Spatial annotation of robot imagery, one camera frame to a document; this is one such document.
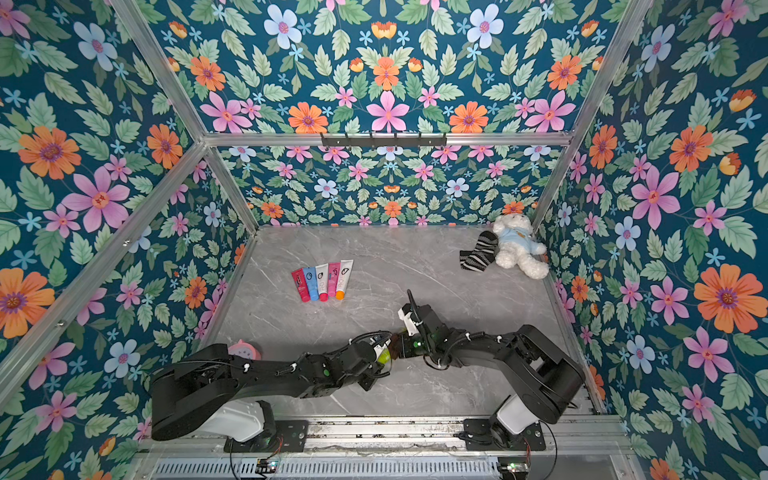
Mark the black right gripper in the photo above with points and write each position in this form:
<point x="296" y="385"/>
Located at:
<point x="417" y="318"/>

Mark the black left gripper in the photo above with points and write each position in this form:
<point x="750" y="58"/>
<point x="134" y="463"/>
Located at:
<point x="376" y="372"/>

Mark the green Curaprox toothpaste tube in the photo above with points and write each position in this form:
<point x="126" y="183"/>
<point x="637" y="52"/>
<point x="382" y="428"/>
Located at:
<point x="383" y="355"/>

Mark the white tube orange cap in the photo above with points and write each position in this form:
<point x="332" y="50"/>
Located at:
<point x="344" y="274"/>

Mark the brown cloth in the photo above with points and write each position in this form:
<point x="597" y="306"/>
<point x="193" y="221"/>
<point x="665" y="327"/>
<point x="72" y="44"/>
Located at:
<point x="395" y="348"/>

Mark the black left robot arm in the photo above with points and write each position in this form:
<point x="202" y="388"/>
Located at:
<point x="187" y="393"/>

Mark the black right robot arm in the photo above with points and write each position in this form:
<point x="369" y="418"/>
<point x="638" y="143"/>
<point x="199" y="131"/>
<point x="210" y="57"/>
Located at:
<point x="543" y="378"/>

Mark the pink Curaprox toothpaste tube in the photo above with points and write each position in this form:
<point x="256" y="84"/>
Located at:
<point x="333" y="276"/>

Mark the blue toothpaste tube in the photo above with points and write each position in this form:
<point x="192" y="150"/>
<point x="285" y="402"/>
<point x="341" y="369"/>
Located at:
<point x="311" y="282"/>

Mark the white tube red cap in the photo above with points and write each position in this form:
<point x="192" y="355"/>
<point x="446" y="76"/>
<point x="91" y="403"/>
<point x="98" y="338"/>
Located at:
<point x="321" y="272"/>

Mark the red Curaprox toothpaste tube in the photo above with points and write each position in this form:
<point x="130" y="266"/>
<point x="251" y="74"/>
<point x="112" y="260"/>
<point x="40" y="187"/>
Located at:
<point x="299" y="280"/>

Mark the striped black white sock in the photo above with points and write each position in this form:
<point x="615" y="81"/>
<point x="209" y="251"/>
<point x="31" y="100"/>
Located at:
<point x="483" y="254"/>

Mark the pink round object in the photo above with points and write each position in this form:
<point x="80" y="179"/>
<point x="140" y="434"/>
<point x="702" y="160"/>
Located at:
<point x="244" y="350"/>

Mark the white teddy bear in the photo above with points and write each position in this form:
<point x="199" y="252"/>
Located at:
<point x="517" y="246"/>

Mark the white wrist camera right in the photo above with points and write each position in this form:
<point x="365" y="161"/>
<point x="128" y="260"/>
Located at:
<point x="405" y="315"/>

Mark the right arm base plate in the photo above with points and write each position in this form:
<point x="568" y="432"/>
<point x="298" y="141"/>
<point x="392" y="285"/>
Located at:
<point x="503" y="433"/>

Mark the black hook rail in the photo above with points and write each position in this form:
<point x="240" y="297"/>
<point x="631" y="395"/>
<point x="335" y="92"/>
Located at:
<point x="371" y="140"/>

